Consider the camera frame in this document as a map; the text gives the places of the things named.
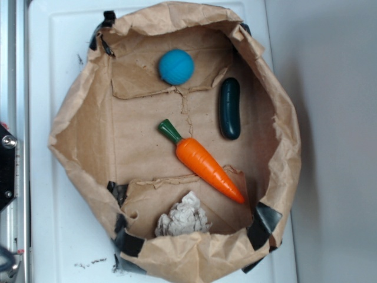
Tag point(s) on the silver aluminium rail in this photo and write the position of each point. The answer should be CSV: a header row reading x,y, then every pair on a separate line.
x,y
15,234

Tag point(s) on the white plastic tray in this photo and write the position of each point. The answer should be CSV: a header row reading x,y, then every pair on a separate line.
x,y
68,242

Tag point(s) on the dark green toy cucumber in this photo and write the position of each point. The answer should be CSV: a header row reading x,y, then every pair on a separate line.
x,y
229,109

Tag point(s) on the crumpled white paper ball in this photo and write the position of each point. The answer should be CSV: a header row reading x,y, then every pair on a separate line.
x,y
184,218

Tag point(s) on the brown paper bag tray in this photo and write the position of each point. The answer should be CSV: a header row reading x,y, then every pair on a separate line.
x,y
94,133

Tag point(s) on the orange toy carrot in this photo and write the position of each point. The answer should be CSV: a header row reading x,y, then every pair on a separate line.
x,y
195,157

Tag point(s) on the blue ribbed ball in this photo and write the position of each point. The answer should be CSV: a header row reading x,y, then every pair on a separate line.
x,y
176,67

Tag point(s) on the black metal mount bracket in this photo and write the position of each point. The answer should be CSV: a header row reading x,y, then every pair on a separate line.
x,y
7,167

